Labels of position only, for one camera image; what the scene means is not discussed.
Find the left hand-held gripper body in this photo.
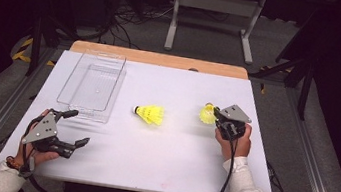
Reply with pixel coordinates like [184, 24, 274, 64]
[19, 104, 81, 160]

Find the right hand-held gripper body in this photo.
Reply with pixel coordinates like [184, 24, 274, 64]
[214, 102, 255, 144]

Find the yellow plastic shuttlecock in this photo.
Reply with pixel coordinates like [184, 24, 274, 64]
[197, 101, 220, 127]
[131, 101, 167, 127]

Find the clear plastic tray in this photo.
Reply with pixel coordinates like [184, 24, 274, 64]
[54, 45, 130, 126]

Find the person's left hand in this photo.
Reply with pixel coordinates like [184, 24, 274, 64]
[12, 104, 66, 175]

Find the person's right hand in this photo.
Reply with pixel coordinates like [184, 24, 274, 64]
[210, 120, 255, 165]

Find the black tripod stand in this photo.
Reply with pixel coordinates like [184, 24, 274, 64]
[245, 50, 318, 122]
[24, 15, 79, 83]

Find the yellow black floor tape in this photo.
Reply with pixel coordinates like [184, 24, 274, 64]
[11, 35, 59, 68]

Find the brown bead bracelet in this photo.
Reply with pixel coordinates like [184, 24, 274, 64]
[5, 155, 23, 172]

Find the right hand-held gripper cable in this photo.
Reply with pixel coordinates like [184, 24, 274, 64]
[210, 136, 239, 192]

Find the hand-held gripper cable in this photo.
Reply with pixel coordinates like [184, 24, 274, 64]
[210, 136, 239, 192]
[15, 144, 73, 192]

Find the left hand-held gripper cable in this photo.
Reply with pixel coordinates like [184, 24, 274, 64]
[15, 144, 73, 192]

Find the bundle of black floor cables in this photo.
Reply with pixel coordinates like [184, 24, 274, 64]
[108, 0, 175, 54]

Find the grey metal desk frame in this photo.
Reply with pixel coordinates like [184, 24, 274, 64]
[163, 0, 267, 66]

